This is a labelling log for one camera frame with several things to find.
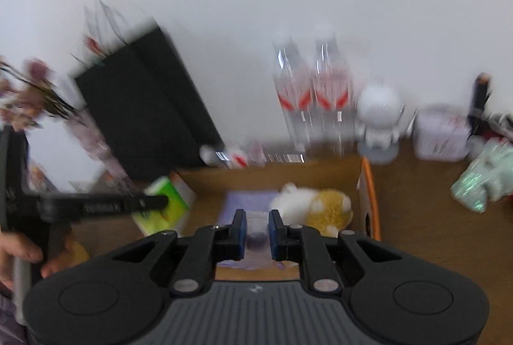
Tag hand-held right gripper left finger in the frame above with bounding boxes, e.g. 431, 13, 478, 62
95, 209, 246, 297

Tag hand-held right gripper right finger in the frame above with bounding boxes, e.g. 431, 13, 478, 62
268, 209, 418, 296

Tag red small item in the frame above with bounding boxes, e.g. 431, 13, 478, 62
480, 128, 513, 143

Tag purple packet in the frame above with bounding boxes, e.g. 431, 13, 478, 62
217, 190, 299, 270

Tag white round robot figure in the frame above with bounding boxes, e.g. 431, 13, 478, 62
354, 82, 406, 164

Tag white container with red print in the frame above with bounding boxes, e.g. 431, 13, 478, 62
412, 104, 474, 162

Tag patterned flower vase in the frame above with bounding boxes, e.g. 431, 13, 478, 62
65, 109, 135, 187

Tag clear red label water bottle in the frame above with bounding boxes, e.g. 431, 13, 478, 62
272, 33, 316, 154
199, 144, 306, 170
313, 28, 356, 154

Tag white and yellow plush toy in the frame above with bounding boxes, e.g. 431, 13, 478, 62
268, 182, 355, 238

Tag green and white carton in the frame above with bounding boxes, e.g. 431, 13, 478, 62
133, 176, 197, 238

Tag red cardboard box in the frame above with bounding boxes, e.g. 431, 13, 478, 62
170, 155, 382, 282

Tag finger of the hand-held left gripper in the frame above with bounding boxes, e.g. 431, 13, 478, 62
51, 193, 170, 225

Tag person's left hand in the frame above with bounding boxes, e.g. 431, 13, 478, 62
0, 230, 67, 290

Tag pale green plastic bag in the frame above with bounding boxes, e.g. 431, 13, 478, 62
450, 137, 513, 214

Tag dark bottle with orange cap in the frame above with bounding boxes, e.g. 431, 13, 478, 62
466, 72, 493, 138

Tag pink dried flowers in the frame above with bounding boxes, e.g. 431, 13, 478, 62
0, 56, 83, 131

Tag black paper bag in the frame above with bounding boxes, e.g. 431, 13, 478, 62
71, 0, 226, 182

